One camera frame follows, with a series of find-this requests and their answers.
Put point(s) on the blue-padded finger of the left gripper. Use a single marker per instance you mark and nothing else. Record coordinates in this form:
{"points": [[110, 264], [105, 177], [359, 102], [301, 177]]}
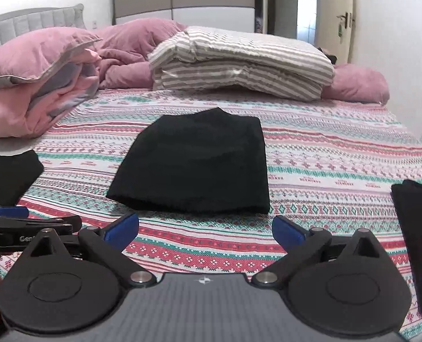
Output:
{"points": [[14, 211]]}

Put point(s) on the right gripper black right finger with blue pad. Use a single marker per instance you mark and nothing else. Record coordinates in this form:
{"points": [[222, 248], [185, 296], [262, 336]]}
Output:
{"points": [[316, 258]]}

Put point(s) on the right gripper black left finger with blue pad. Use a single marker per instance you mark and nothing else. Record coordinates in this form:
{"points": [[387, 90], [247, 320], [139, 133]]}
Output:
{"points": [[63, 255]]}

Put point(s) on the black pants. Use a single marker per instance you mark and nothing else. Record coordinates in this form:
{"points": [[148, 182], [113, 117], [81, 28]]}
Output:
{"points": [[211, 162]]}

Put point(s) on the cream bedroom door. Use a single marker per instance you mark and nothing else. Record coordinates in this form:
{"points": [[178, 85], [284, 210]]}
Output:
{"points": [[334, 28]]}

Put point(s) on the black folded garment left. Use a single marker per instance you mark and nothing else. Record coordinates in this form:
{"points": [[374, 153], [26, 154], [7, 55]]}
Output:
{"points": [[17, 174]]}

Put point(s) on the black folded garment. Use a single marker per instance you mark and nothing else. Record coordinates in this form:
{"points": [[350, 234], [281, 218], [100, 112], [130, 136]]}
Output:
{"points": [[407, 200], [17, 174]]}

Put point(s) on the patterned red green bed sheet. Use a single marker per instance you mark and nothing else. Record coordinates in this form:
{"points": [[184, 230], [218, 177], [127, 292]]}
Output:
{"points": [[329, 163]]}

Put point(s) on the black folded garment right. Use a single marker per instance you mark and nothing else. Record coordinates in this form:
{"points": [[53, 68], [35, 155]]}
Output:
{"points": [[407, 200]]}

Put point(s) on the pink grey comforter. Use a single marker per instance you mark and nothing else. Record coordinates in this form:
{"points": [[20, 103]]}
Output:
{"points": [[43, 75]]}

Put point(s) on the grey padded headboard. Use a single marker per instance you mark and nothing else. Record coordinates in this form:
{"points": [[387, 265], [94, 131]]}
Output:
{"points": [[19, 22]]}

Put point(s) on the mauve pink long pillow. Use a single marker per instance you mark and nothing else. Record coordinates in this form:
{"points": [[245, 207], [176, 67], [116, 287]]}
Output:
{"points": [[125, 48]]}

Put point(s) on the beige striped folded quilt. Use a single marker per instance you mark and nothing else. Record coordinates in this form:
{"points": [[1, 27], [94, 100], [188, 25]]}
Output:
{"points": [[210, 58]]}

